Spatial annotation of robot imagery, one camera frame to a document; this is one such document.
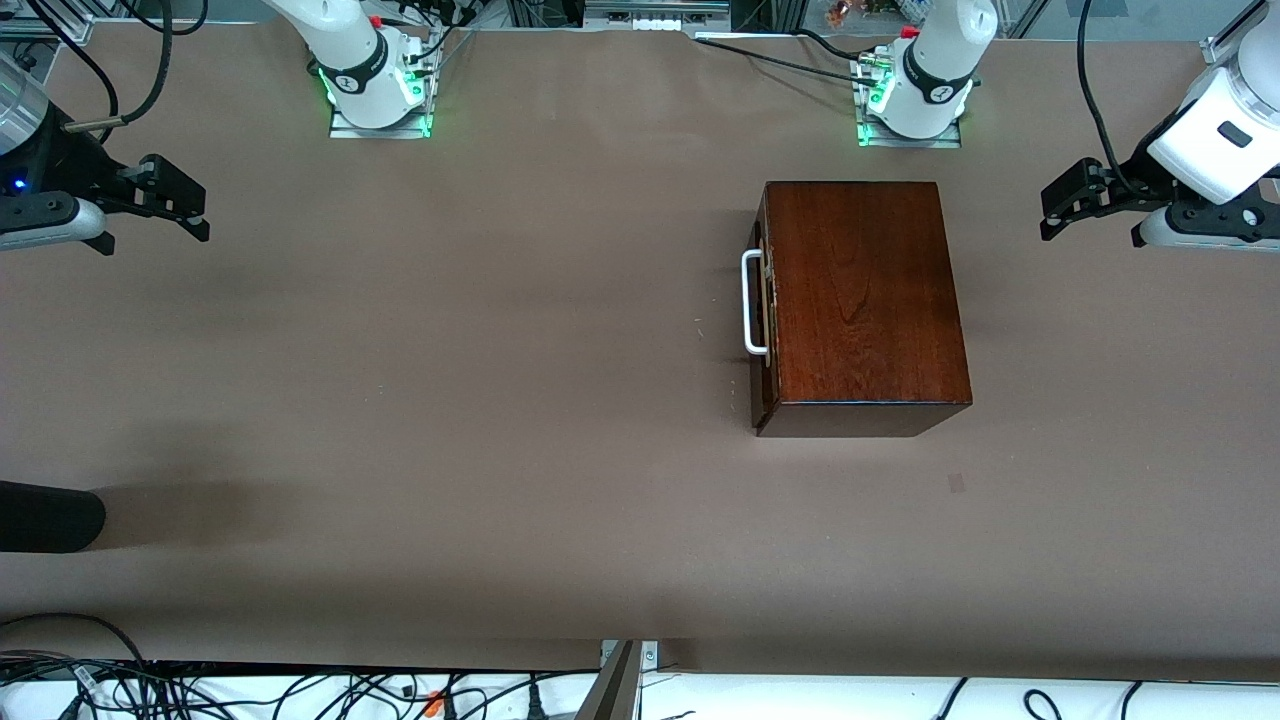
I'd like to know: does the grey metal bar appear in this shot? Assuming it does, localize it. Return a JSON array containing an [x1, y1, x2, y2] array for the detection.
[[575, 640, 643, 720]]

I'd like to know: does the black looping cable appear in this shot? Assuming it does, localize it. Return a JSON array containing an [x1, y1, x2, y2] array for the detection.
[[0, 612, 151, 666]]

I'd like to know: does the light wood drawer brown front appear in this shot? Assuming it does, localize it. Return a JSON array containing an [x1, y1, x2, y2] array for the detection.
[[752, 190, 781, 433]]

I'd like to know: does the dark brown wooden cabinet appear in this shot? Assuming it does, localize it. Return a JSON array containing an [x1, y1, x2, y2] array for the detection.
[[752, 180, 974, 439]]

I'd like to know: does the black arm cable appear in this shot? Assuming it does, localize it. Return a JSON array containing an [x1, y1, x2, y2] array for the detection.
[[1076, 0, 1141, 196], [20, 0, 173, 133]]

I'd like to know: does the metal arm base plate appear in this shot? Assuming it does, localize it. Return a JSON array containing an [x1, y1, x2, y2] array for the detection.
[[328, 100, 433, 140], [856, 110, 963, 149]]

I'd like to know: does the white metal drawer handle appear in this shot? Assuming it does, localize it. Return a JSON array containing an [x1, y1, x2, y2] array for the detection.
[[741, 248, 772, 357]]

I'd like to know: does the small metal corner bracket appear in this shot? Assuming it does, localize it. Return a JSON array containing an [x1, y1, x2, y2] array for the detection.
[[600, 640, 661, 673]]

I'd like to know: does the black cable on table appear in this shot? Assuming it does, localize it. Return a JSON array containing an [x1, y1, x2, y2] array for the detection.
[[695, 28, 883, 87]]

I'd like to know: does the tangled black cables bundle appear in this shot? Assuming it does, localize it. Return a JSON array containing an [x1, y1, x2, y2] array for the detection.
[[0, 650, 601, 720]]

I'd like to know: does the black ribbed cylinder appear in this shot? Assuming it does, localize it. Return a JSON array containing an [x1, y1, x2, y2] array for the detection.
[[0, 480, 107, 554]]

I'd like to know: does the white power strip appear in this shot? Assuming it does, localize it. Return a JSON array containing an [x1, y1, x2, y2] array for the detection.
[[583, 0, 733, 33]]

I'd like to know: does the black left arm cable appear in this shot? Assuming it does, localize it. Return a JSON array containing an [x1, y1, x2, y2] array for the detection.
[[1076, 0, 1141, 196]]

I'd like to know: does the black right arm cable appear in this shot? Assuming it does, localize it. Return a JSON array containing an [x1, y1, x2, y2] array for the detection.
[[20, 0, 173, 133]]

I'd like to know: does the aluminium frame profile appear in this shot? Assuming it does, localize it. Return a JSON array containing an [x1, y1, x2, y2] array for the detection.
[[0, 0, 93, 43], [1203, 0, 1263, 66]]

